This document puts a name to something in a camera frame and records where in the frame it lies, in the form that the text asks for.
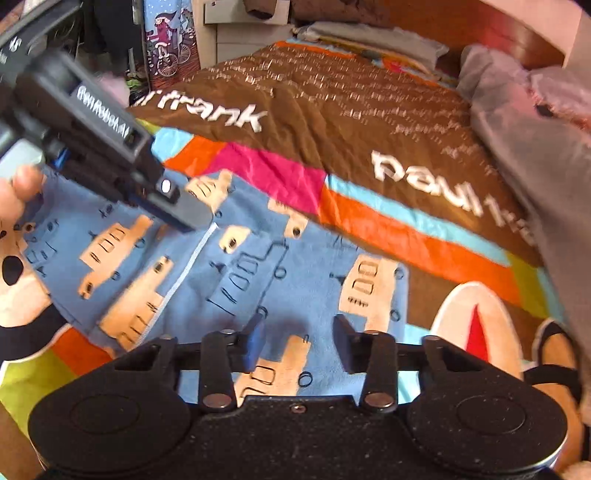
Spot pink cloth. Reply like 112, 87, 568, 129
98, 73, 132, 109

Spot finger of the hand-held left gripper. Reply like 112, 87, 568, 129
113, 169, 217, 233

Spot grey duvet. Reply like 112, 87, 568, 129
456, 43, 591, 370

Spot person's left hand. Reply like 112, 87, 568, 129
0, 164, 47, 223

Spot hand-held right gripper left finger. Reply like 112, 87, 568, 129
113, 318, 267, 413

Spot white nightstand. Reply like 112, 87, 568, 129
191, 0, 298, 71

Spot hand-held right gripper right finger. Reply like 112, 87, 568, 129
332, 314, 482, 414

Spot wooden headboard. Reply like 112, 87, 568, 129
383, 0, 567, 89

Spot colourful printed blanket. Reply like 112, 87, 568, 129
0, 41, 583, 467

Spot grey pillow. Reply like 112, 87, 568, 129
295, 20, 450, 75

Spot brown padded jacket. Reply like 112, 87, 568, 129
244, 0, 394, 29

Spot blue printed pants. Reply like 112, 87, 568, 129
17, 161, 413, 409

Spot black hanging garment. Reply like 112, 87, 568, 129
81, 0, 145, 75

